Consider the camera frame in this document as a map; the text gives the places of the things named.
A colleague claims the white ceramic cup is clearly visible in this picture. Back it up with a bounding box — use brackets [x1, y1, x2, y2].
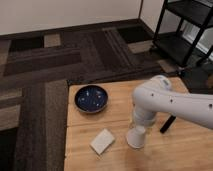
[126, 125, 146, 149]

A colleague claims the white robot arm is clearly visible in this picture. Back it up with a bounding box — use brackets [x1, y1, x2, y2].
[132, 75, 213, 130]

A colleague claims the dark blue ceramic bowl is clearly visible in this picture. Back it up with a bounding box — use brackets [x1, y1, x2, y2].
[74, 85, 108, 113]

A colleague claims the black eraser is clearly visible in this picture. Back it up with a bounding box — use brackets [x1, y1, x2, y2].
[160, 116, 176, 134]

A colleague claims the white rectangular sponge block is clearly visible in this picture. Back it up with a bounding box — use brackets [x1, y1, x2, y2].
[90, 129, 115, 155]

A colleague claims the black metal shelf rack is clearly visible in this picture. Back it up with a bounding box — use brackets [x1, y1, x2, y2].
[153, 0, 213, 67]

